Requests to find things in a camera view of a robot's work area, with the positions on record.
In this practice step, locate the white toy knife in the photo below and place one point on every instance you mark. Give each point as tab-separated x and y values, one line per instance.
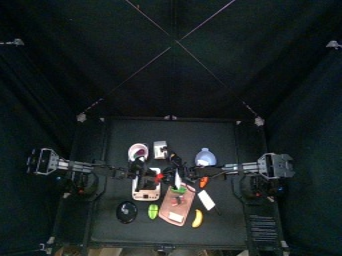
206	200

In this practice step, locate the white label sticker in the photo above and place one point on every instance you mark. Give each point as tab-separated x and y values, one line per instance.
263	227

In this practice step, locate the small grey white box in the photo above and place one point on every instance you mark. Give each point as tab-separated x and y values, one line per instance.
160	149

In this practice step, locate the white rectangular tray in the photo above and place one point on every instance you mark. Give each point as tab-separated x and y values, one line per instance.
146	195

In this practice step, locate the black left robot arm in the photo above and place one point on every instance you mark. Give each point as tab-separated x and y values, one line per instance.
67	165

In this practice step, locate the pink cutting board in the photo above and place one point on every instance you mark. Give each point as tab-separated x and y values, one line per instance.
172	208

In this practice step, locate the black round bowl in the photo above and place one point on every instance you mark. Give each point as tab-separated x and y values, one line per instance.
126	212

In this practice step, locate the white bowl pink inside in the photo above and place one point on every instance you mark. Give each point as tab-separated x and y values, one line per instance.
138	151

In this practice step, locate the white plastic milk jug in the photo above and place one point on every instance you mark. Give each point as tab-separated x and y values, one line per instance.
205	158

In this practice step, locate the orange toy carrot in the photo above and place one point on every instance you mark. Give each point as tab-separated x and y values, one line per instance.
204	182

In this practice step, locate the white block piece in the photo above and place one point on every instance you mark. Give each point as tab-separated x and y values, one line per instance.
176	217

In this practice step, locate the green toy vegetable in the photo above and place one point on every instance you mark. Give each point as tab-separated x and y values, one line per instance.
180	190

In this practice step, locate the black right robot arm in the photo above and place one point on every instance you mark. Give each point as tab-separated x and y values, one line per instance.
249	166

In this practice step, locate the green toy lime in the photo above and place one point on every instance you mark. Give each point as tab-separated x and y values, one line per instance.
153	211

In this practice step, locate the silver frame corner bracket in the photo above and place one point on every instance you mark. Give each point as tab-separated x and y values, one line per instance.
333	44
81	117
17	42
260	121

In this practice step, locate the yellow toy banana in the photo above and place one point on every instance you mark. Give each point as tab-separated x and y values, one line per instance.
197	218

